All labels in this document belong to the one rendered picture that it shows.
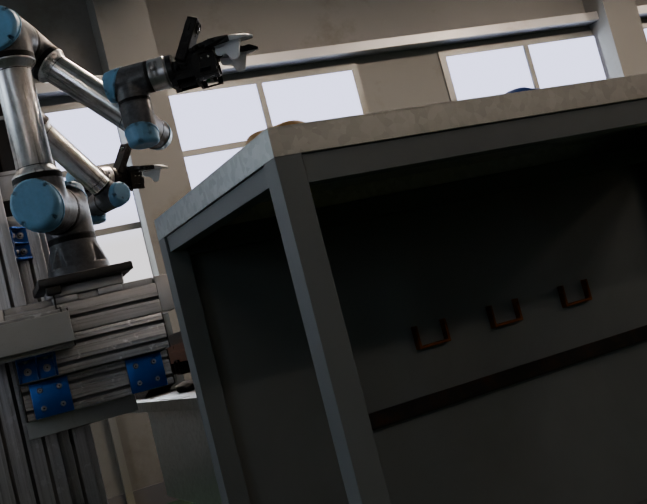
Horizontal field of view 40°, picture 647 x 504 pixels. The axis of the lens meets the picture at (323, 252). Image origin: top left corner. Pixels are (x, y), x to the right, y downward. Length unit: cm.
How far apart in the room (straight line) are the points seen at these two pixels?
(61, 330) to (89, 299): 16
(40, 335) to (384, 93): 427
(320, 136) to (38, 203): 104
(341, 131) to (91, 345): 114
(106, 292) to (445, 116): 116
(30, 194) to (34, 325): 30
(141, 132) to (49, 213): 28
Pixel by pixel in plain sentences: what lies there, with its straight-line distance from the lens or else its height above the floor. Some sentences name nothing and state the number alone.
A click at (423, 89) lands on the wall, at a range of 618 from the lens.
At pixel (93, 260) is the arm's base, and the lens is 223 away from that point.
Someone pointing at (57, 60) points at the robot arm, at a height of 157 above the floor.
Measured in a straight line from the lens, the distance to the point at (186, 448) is 302.
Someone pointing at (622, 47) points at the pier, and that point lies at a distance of 697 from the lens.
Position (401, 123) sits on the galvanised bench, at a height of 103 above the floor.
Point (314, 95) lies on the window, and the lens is 581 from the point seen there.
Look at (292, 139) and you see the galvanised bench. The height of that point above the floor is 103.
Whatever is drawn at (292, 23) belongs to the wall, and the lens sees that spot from 596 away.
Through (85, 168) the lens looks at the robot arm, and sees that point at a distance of 290.
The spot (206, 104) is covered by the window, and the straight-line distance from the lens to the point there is 557.
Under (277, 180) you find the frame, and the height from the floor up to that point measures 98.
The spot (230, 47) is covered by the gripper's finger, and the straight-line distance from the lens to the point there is 210.
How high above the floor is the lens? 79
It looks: 4 degrees up
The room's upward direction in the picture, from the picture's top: 14 degrees counter-clockwise
